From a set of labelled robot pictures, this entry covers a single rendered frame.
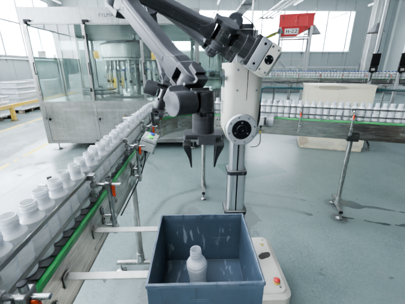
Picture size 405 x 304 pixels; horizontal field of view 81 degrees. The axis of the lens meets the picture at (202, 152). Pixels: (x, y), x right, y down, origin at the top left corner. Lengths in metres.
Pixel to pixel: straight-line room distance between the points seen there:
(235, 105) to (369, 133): 1.78
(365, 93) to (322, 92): 0.68
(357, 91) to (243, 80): 3.95
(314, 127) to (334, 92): 2.35
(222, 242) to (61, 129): 4.36
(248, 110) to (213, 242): 0.62
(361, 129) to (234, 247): 1.96
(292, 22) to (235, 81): 6.54
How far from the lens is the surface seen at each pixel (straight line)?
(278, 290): 1.65
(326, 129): 2.62
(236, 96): 1.15
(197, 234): 0.99
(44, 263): 0.79
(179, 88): 0.58
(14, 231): 0.70
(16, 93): 10.01
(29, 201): 0.76
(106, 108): 4.62
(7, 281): 0.70
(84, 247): 0.92
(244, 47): 0.99
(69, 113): 4.90
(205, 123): 0.60
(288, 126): 2.57
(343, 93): 4.93
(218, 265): 1.05
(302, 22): 7.63
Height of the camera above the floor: 1.48
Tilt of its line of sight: 20 degrees down
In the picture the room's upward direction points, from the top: straight up
